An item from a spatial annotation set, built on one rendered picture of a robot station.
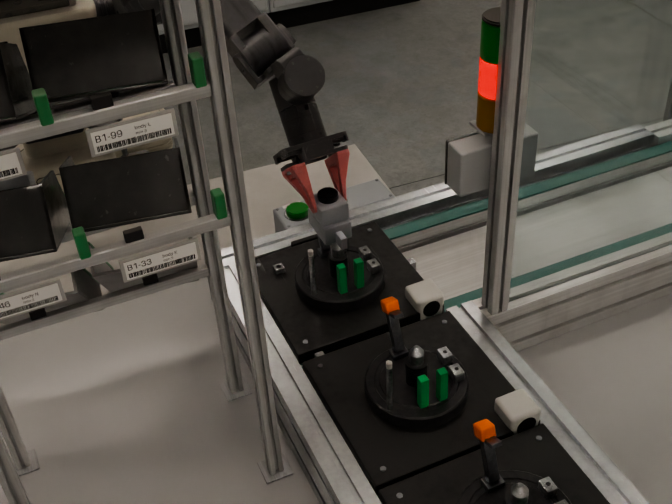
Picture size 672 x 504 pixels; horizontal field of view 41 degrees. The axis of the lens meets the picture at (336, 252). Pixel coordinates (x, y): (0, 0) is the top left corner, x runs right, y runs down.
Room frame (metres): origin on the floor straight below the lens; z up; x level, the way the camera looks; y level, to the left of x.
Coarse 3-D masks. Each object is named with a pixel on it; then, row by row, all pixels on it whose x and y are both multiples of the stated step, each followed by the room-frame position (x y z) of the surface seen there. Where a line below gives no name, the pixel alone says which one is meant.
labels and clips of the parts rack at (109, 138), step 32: (192, 64) 0.80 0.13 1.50; (96, 96) 0.77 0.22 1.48; (96, 128) 0.76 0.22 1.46; (128, 128) 0.77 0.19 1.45; (160, 128) 0.78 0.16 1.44; (0, 160) 0.73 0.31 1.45; (160, 256) 0.77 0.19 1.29; (192, 256) 0.78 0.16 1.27; (32, 288) 0.72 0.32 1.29; (128, 288) 0.93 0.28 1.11; (160, 288) 0.94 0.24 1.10; (0, 320) 0.71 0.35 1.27; (32, 320) 0.88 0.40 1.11; (64, 320) 0.89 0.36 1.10
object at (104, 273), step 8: (104, 264) 1.00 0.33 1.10; (192, 264) 0.94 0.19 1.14; (96, 272) 0.89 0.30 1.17; (104, 272) 0.88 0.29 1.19; (112, 272) 0.88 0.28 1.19; (120, 272) 0.88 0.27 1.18; (160, 272) 0.94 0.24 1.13; (168, 272) 0.96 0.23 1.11; (176, 272) 0.97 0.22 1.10; (96, 280) 0.90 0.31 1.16; (104, 280) 0.91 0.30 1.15; (112, 280) 0.92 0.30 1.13; (120, 280) 0.94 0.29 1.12; (136, 280) 0.96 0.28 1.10; (112, 288) 0.98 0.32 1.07; (120, 288) 1.00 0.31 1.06
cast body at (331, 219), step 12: (324, 192) 1.09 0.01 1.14; (336, 192) 1.09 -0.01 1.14; (324, 204) 1.07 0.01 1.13; (336, 204) 1.07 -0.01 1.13; (312, 216) 1.09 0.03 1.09; (324, 216) 1.06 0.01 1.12; (336, 216) 1.07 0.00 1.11; (348, 216) 1.07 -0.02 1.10; (324, 228) 1.06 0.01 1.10; (336, 228) 1.06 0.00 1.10; (348, 228) 1.07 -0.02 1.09; (324, 240) 1.05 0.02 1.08; (336, 240) 1.06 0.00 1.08
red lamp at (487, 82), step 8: (480, 64) 1.04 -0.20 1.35; (488, 64) 1.03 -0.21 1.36; (480, 72) 1.04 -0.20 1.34; (488, 72) 1.03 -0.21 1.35; (496, 72) 1.02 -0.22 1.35; (480, 80) 1.04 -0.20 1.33; (488, 80) 1.03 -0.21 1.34; (496, 80) 1.02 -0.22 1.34; (480, 88) 1.04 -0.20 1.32; (488, 88) 1.03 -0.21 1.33; (488, 96) 1.03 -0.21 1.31
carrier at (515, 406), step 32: (448, 320) 0.98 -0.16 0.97; (352, 352) 0.93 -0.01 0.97; (384, 352) 0.90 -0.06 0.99; (416, 352) 0.84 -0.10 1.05; (448, 352) 0.88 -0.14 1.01; (480, 352) 0.91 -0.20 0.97; (320, 384) 0.87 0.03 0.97; (352, 384) 0.86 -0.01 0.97; (384, 384) 0.84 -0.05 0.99; (416, 384) 0.83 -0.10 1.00; (448, 384) 0.83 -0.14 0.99; (480, 384) 0.85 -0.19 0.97; (352, 416) 0.81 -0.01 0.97; (384, 416) 0.80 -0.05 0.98; (416, 416) 0.78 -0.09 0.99; (448, 416) 0.79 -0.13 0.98; (480, 416) 0.79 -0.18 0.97; (512, 416) 0.77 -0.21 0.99; (352, 448) 0.76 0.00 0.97; (384, 448) 0.75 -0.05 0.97; (416, 448) 0.75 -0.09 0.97; (448, 448) 0.74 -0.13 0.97; (384, 480) 0.70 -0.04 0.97
